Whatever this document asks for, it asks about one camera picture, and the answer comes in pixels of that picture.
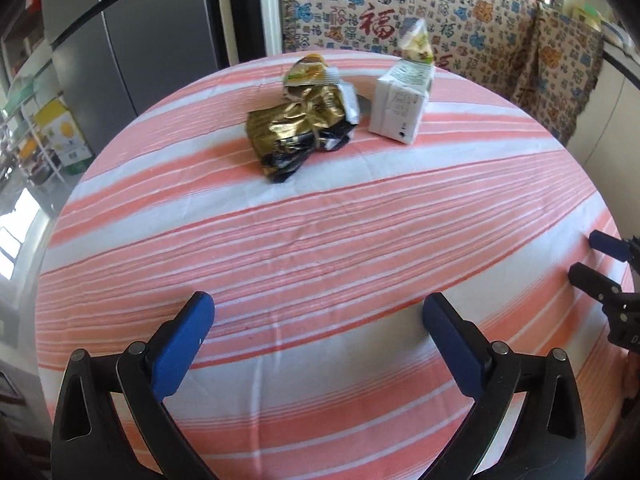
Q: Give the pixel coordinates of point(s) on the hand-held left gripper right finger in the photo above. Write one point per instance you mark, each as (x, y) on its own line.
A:
(452, 345)

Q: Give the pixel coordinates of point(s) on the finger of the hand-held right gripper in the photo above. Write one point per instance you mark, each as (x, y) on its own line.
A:
(607, 244)
(592, 280)

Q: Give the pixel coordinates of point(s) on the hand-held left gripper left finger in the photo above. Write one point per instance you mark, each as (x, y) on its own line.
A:
(182, 340)

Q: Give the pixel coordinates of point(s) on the gold black wrapper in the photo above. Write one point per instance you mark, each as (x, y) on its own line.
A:
(295, 125)

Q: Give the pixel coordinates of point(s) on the white drink carton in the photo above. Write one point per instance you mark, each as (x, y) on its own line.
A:
(397, 105)

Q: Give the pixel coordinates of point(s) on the triangular yellow green packet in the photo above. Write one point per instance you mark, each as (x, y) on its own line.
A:
(417, 45)

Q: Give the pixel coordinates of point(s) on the pink striped tablecloth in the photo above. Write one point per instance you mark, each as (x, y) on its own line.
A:
(300, 240)

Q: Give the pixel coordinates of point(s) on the small printed armrest cloth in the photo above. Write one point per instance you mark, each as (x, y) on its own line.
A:
(560, 60)

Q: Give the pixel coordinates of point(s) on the green bowl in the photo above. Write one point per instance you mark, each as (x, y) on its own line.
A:
(586, 16)

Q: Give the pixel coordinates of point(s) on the white box yellow print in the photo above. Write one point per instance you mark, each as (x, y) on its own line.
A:
(65, 135)

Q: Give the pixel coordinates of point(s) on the metal shelf rack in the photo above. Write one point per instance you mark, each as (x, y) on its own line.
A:
(20, 155)

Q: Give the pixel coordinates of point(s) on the grey refrigerator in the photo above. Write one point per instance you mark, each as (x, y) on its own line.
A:
(125, 35)

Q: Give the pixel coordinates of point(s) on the printed sofa cover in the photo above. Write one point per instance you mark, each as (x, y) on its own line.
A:
(350, 5)

